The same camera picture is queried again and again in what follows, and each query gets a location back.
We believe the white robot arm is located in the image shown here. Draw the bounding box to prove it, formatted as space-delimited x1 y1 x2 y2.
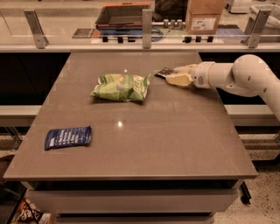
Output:
165 54 280 120

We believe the left metal glass bracket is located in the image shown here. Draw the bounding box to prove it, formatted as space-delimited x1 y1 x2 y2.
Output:
24 10 48 49

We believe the red snack bag on floor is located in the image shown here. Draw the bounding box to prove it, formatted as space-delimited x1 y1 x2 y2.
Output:
12 199 51 224

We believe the right metal glass bracket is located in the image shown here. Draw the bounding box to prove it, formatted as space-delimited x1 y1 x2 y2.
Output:
244 10 270 48

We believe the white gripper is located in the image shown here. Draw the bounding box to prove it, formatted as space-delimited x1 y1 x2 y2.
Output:
165 61 214 88

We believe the black rxbar chocolate bar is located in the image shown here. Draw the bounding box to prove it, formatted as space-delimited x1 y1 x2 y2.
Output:
155 67 174 79

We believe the brown cardboard box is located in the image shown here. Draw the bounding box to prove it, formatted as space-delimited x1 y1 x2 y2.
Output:
185 0 225 34

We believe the metal glass bracket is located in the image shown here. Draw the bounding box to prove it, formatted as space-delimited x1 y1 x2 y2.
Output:
142 9 152 49
24 10 48 49
244 10 270 48

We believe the white drawer cabinet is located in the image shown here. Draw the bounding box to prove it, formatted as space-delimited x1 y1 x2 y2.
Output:
21 179 243 224

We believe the blue snack bar wrapper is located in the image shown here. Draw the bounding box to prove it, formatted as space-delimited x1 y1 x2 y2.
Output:
45 126 92 151

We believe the green chip bag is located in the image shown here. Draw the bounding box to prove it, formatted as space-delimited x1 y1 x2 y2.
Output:
90 73 150 102

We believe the glass barrier panel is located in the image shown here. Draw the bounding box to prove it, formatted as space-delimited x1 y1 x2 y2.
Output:
1 1 280 49

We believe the middle metal glass bracket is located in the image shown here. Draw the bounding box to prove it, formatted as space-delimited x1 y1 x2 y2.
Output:
142 9 152 49

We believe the dark open tray box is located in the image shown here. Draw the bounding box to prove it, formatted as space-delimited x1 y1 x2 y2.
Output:
95 2 151 28

